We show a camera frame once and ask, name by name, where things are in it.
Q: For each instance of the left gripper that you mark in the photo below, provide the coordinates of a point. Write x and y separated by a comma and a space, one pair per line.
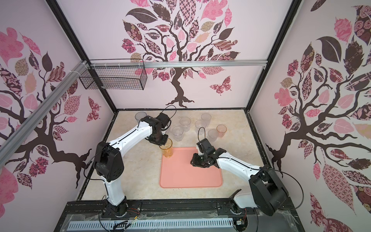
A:
162, 142

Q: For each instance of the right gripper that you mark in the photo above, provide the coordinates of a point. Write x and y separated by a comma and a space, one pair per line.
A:
195, 160

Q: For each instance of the blue-grey plastic cup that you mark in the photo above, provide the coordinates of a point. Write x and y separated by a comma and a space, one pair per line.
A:
140, 115

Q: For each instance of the amber plastic cup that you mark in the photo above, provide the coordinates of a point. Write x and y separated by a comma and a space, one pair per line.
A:
167, 149

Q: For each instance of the pink tray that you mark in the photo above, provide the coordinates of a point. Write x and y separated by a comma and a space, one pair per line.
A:
177, 172

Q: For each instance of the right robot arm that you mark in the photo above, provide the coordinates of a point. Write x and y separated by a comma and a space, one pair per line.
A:
267, 192

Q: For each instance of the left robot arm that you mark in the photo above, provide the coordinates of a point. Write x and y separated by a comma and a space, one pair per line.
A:
109, 164

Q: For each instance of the orange-pink cup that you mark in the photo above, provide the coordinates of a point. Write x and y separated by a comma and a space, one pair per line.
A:
221, 129

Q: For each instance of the black wire basket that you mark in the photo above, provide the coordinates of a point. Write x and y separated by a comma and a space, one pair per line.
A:
115, 74

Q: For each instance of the white slotted cable duct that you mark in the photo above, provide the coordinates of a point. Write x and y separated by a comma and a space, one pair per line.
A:
150, 225

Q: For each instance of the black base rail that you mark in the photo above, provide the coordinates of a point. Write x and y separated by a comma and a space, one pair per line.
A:
247, 220

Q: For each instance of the back aluminium rail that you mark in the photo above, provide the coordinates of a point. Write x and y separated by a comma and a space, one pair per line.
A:
180, 64

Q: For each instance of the aluminium rail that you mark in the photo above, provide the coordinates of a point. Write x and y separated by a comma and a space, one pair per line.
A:
10, 146
180, 64

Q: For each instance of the left aluminium rail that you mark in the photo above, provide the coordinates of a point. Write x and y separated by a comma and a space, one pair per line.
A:
10, 146

